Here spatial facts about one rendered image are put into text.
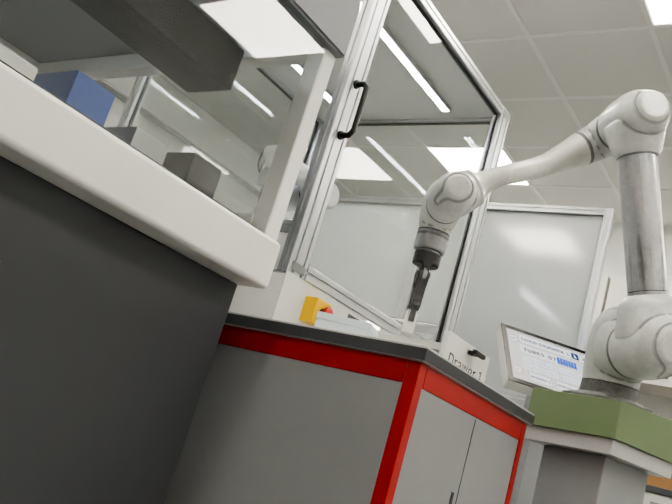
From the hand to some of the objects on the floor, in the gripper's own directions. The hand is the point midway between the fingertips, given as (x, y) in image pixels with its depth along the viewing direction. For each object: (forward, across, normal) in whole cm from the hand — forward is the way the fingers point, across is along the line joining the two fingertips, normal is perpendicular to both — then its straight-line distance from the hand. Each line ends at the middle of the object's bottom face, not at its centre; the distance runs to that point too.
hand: (409, 323), depth 209 cm
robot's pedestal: (+91, +10, -60) cm, 110 cm away
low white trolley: (+91, -18, +6) cm, 93 cm away
